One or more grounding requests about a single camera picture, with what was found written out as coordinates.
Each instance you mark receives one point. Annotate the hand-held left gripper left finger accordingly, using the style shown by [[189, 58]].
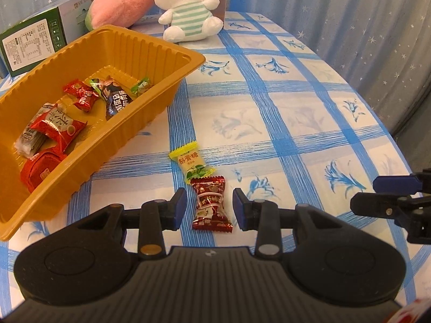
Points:
[[178, 208]]

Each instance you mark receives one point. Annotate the small red candy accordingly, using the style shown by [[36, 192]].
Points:
[[86, 100], [72, 87]]

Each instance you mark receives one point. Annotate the white rabbit plush toy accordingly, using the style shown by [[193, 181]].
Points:
[[185, 10]]

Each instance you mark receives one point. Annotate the black sausage snack packet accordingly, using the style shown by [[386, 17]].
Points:
[[116, 102]]

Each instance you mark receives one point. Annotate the red patterned candy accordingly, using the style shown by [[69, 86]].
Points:
[[208, 205]]

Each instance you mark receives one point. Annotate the pink peach plush toy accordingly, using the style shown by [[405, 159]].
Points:
[[118, 3]]

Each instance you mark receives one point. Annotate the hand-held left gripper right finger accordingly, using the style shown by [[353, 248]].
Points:
[[239, 208]]

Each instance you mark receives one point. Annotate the green white carton box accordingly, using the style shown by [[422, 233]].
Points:
[[30, 43]]

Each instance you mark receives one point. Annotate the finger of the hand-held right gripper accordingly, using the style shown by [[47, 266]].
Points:
[[373, 204], [390, 183]]

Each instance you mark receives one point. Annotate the yellow green candy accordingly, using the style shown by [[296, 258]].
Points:
[[192, 163]]

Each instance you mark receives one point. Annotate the red square snack packet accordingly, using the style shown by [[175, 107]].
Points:
[[40, 171]]

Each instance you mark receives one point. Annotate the silver snack packet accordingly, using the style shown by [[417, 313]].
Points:
[[30, 138]]

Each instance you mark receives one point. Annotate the blue starred curtain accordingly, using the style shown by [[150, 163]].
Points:
[[370, 40]]

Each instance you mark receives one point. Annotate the red white cloth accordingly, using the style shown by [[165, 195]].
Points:
[[410, 314]]

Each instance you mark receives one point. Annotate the red white-print snack packet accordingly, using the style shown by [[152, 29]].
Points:
[[57, 129]]

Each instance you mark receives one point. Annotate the orange plastic tray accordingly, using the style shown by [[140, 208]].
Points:
[[134, 50]]

